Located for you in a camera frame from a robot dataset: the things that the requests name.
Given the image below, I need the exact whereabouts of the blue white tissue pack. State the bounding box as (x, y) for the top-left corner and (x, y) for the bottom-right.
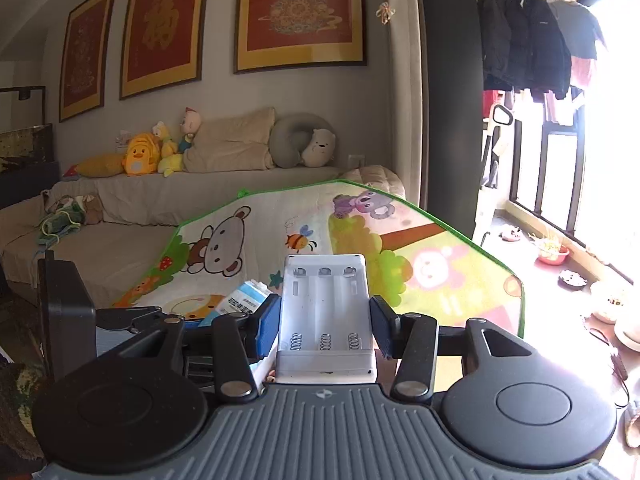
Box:
(198, 280), (276, 389)

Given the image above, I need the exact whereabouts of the white battery charger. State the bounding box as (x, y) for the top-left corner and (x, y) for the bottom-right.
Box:
(276, 254), (376, 385)

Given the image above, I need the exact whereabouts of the cartoon play mat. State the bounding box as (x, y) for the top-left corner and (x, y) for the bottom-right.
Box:
(112, 178), (527, 340)

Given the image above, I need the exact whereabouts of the green crumpled cloth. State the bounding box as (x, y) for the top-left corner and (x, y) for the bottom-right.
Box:
(37, 194), (104, 249)

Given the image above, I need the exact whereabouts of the beige covered sofa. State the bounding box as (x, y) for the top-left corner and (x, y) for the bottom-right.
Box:
(1, 165), (405, 308)

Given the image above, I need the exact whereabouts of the red bowl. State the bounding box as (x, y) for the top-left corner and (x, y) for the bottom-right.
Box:
(537, 244), (570, 266)

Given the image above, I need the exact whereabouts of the small yellow plush toy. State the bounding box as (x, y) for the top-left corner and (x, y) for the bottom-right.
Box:
(152, 122), (184, 178)

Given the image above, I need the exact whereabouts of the yellow duck plush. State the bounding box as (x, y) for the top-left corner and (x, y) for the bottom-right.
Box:
(122, 132), (160, 176)

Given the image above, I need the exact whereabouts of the beige pillow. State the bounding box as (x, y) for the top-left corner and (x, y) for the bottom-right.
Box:
(183, 107), (276, 174)

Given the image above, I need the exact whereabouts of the white bear plush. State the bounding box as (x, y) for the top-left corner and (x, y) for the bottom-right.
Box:
(302, 129), (336, 168)

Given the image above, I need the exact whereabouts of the grey neck pillow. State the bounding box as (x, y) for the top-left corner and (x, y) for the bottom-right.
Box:
(268, 113), (335, 169)

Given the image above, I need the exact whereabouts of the small doll plush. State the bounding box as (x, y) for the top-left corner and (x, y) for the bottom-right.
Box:
(178, 107), (202, 154)

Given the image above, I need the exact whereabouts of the left framed red picture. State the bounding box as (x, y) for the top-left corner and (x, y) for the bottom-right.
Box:
(58, 0), (115, 122)

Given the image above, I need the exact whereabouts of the framed red picture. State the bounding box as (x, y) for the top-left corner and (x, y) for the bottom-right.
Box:
(58, 0), (115, 122)
(119, 0), (206, 100)
(234, 0), (367, 74)

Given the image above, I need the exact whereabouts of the middle framed red picture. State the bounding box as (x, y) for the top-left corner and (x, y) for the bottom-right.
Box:
(119, 0), (206, 100)

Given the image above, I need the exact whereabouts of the hanging dark jacket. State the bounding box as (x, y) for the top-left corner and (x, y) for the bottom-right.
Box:
(476, 0), (606, 101)

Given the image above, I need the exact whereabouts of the right framed red picture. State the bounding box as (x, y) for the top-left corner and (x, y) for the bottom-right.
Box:
(234, 0), (367, 74)

